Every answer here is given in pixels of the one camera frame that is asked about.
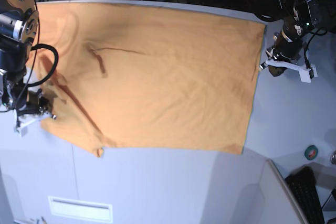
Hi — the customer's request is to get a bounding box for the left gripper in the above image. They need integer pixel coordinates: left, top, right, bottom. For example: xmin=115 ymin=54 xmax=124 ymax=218
xmin=259 ymin=31 xmax=303 ymax=77

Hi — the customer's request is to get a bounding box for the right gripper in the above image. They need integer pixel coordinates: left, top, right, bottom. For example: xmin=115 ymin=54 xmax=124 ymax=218
xmin=15 ymin=89 xmax=57 ymax=120

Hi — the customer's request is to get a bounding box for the orange t-shirt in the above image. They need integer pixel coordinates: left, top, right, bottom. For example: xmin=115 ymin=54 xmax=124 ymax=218
xmin=38 ymin=2 xmax=265 ymax=157

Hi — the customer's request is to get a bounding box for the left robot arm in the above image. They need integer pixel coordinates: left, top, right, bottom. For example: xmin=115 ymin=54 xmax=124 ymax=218
xmin=259 ymin=0 xmax=320 ymax=83

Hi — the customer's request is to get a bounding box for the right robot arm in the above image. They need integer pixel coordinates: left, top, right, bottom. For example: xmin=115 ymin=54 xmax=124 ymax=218
xmin=1 ymin=0 xmax=59 ymax=118

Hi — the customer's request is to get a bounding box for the green tape roll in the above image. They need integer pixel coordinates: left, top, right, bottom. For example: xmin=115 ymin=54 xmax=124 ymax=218
xmin=304 ymin=145 xmax=319 ymax=161

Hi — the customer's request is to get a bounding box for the black keyboard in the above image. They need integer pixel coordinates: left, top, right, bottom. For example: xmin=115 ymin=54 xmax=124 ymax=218
xmin=285 ymin=166 xmax=325 ymax=224

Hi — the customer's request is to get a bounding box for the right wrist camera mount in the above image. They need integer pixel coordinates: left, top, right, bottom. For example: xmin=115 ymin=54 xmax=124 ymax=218
xmin=14 ymin=111 xmax=52 ymax=137

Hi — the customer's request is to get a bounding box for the white cable grommet plate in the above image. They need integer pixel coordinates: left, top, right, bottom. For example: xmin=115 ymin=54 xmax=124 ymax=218
xmin=48 ymin=196 xmax=113 ymax=223

